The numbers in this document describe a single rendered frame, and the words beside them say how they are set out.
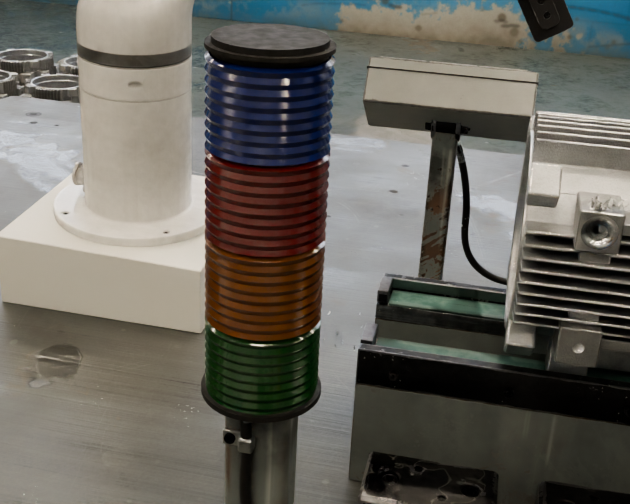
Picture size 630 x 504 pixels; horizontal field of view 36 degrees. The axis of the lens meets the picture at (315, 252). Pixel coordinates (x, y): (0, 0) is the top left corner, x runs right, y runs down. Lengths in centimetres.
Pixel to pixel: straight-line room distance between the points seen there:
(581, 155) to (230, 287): 34
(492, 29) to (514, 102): 531
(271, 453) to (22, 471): 37
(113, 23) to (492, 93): 38
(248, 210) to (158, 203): 63
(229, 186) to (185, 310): 59
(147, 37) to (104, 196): 19
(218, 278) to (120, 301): 59
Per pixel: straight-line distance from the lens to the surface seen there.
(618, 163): 73
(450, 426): 79
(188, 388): 94
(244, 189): 44
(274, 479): 54
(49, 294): 109
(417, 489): 74
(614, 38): 629
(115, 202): 107
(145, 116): 103
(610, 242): 69
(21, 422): 92
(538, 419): 78
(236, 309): 47
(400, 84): 99
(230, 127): 43
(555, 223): 71
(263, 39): 44
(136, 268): 103
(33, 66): 318
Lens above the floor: 131
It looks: 25 degrees down
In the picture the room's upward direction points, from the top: 3 degrees clockwise
